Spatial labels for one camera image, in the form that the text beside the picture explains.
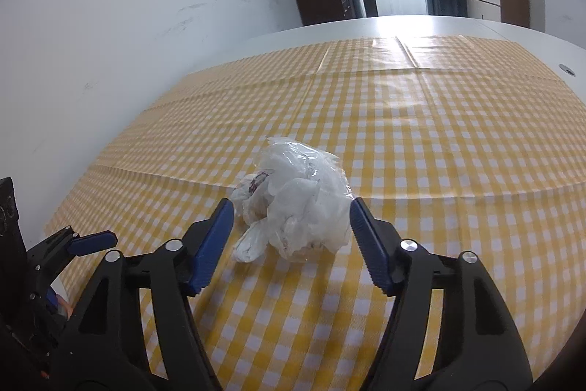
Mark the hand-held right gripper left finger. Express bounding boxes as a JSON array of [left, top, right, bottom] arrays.
[[59, 198, 235, 391]]

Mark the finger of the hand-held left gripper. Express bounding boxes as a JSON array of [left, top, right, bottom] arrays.
[[27, 226, 118, 277]]

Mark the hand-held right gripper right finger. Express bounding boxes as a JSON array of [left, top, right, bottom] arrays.
[[349, 197, 534, 391]]

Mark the yellow checked tablecloth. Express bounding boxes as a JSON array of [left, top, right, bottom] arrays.
[[43, 34, 586, 391]]

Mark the clear plastic bag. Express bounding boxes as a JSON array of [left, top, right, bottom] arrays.
[[229, 136, 353, 264]]

